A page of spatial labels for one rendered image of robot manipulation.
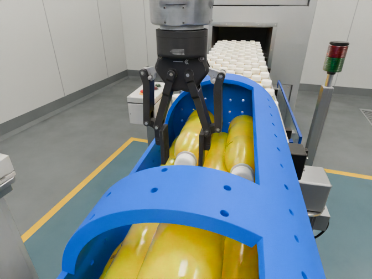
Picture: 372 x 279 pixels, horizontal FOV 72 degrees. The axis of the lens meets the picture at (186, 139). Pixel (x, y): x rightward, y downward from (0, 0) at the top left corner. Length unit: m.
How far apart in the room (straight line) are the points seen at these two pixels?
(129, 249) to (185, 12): 0.29
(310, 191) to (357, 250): 1.15
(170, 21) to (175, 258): 0.28
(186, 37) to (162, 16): 0.04
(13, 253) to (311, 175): 0.93
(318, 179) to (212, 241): 0.75
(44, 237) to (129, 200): 1.82
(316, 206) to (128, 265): 0.80
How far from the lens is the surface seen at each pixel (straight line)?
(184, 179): 0.24
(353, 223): 2.24
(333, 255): 1.96
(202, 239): 0.24
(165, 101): 0.42
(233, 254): 0.29
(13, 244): 0.87
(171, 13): 0.36
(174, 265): 0.22
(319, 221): 1.09
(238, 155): 0.46
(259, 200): 0.25
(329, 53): 1.08
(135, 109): 0.90
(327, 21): 4.84
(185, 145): 0.49
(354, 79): 5.08
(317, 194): 0.97
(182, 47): 0.36
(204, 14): 0.37
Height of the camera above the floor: 1.38
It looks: 28 degrees down
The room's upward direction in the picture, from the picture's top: straight up
